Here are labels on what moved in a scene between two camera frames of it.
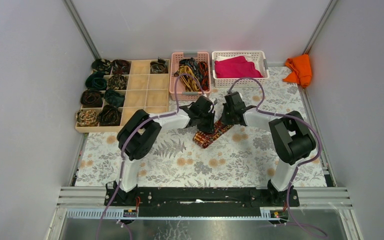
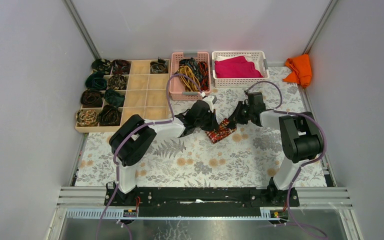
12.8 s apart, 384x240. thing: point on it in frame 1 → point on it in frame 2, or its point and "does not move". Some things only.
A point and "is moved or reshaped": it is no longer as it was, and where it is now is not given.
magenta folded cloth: x=236 y=67 does not move
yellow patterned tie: x=189 y=83 does not move
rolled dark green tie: x=112 y=97 does not move
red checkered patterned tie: x=203 y=140 is moved or reshaped
